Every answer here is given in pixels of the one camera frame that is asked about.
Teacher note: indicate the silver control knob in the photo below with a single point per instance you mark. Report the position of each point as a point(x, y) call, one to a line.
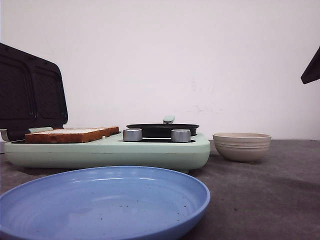
point(180, 135)
point(132, 135)

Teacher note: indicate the left silver control knob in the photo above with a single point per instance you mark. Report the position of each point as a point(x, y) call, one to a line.
point(132, 135)

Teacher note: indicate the blue round plate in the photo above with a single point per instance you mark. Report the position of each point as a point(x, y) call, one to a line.
point(104, 203)

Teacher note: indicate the mint green breakfast maker base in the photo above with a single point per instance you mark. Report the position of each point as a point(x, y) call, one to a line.
point(111, 151)

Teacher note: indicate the white bread slice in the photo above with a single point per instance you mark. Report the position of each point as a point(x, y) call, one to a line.
point(104, 131)
point(69, 135)

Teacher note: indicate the beige ribbed bowl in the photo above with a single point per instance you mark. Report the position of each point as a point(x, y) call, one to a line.
point(242, 147)

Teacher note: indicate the black frying pan green handle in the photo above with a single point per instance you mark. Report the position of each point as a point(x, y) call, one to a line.
point(164, 129)

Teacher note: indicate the right silver control knob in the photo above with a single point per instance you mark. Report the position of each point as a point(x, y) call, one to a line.
point(180, 135)

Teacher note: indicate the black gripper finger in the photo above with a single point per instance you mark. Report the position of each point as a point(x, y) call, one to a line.
point(312, 71)

